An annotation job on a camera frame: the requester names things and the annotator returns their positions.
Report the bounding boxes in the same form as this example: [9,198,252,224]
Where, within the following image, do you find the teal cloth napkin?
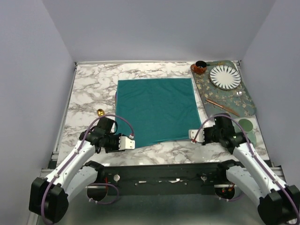
[116,78,201,148]

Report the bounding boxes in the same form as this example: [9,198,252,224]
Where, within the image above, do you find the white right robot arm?
[189,113,300,225]

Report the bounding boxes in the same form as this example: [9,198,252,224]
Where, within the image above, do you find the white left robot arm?
[29,114,135,225]

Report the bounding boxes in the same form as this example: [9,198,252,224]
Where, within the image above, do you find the gold spoon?
[97,109,105,117]

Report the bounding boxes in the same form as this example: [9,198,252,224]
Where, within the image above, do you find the mint green small bowl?
[238,119,254,133]

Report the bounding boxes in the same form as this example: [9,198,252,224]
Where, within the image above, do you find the dark floral placemat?
[192,60,256,118]

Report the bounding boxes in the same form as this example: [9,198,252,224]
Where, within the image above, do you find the white striped plate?
[210,65,241,90]

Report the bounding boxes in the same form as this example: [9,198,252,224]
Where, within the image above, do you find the orange black cup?
[190,61,207,75]

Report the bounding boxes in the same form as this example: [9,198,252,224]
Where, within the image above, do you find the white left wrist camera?
[118,136,135,151]

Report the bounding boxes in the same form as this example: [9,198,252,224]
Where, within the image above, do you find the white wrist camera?
[188,128,205,143]
[118,136,135,151]

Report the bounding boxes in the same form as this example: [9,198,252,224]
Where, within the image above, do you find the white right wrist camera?
[188,128,205,143]

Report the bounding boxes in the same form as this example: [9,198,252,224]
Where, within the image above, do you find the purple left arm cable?
[41,114,135,223]

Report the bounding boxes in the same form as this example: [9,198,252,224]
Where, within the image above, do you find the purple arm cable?
[191,113,298,221]
[41,114,135,223]

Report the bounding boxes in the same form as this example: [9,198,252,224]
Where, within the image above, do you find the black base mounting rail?
[77,160,244,196]

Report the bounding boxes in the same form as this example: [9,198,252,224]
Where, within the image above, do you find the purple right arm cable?
[191,113,298,221]

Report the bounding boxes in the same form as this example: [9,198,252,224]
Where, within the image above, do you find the aluminium frame rail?
[271,166,284,176]

